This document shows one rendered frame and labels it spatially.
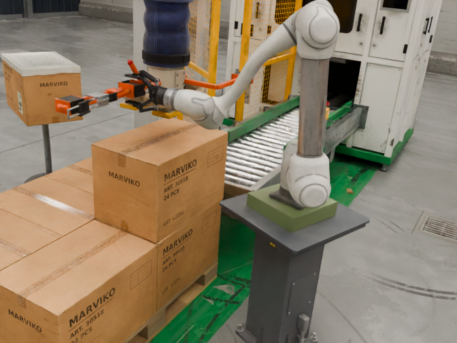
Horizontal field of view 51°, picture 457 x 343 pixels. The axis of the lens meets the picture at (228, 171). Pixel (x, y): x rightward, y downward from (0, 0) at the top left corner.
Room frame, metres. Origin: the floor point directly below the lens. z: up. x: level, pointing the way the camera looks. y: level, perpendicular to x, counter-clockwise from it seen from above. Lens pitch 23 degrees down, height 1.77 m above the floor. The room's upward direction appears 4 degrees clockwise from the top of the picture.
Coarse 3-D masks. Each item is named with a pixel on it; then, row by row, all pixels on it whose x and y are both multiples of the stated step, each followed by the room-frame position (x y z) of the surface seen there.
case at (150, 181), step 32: (160, 128) 2.41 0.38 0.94; (192, 128) 2.45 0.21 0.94; (96, 160) 2.09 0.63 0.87; (128, 160) 1.99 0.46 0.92; (160, 160) 1.97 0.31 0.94; (192, 160) 2.14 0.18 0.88; (224, 160) 2.41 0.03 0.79; (96, 192) 2.09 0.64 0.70; (128, 192) 1.99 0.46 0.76; (160, 192) 1.93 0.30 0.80; (192, 192) 2.16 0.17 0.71; (128, 224) 1.99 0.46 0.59; (160, 224) 1.93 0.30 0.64
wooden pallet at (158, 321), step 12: (216, 264) 2.42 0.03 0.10; (204, 276) 2.31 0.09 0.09; (216, 276) 2.43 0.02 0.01; (192, 288) 2.28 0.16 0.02; (204, 288) 2.31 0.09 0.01; (180, 300) 2.16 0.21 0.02; (156, 312) 1.91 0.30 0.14; (168, 312) 2.06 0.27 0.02; (144, 324) 1.82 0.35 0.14; (156, 324) 1.90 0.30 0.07; (132, 336) 1.74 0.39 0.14; (144, 336) 1.85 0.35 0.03
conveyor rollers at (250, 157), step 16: (288, 112) 4.31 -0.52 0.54; (256, 128) 3.76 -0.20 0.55; (272, 128) 3.80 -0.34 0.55; (288, 128) 3.83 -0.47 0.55; (240, 144) 3.33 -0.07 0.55; (256, 144) 3.36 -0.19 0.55; (272, 144) 3.40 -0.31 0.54; (240, 160) 3.02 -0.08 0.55; (256, 160) 3.06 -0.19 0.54; (272, 160) 3.09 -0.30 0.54; (240, 176) 2.80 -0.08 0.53; (256, 176) 2.77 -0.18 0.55
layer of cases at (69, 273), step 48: (48, 192) 2.34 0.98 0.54; (0, 240) 1.84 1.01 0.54; (48, 240) 1.87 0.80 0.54; (96, 240) 1.90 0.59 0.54; (144, 240) 1.93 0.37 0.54; (192, 240) 2.18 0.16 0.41; (0, 288) 1.53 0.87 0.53; (48, 288) 1.53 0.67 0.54; (96, 288) 1.55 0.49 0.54; (144, 288) 1.82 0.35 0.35; (0, 336) 1.55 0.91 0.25; (48, 336) 1.41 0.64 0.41; (96, 336) 1.54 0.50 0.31
